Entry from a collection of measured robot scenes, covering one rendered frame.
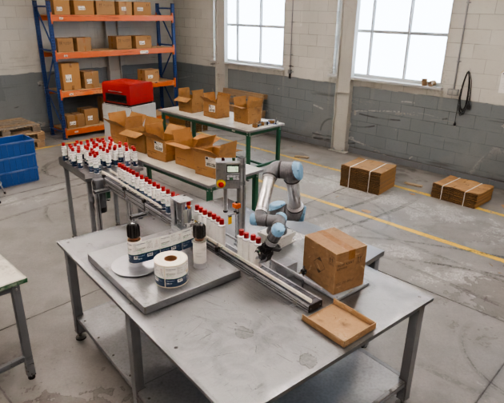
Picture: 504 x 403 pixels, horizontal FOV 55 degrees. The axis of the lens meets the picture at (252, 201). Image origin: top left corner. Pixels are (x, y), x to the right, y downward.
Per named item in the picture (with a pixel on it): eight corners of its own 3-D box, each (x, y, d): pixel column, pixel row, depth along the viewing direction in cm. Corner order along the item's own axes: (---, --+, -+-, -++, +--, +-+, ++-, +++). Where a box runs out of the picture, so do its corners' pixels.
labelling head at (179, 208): (170, 230, 358) (169, 197, 348) (186, 225, 366) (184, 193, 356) (181, 237, 348) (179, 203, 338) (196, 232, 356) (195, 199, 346)
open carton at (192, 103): (173, 111, 822) (171, 89, 808) (195, 107, 858) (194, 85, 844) (187, 114, 800) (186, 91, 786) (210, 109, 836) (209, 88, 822)
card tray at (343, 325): (302, 320, 266) (302, 313, 264) (333, 303, 281) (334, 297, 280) (343, 348, 244) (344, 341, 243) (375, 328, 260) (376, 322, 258)
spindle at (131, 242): (126, 263, 309) (122, 222, 298) (139, 259, 314) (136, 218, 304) (133, 269, 303) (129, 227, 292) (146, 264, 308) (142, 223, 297)
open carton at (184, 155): (163, 165, 540) (162, 132, 527) (199, 155, 577) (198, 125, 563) (190, 173, 512) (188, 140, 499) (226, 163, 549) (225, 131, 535)
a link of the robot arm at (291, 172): (287, 211, 354) (280, 156, 314) (307, 213, 350) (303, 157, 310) (284, 224, 346) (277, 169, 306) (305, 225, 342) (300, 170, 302)
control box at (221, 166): (215, 184, 334) (215, 157, 327) (240, 184, 335) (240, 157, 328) (215, 189, 325) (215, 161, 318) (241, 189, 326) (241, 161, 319)
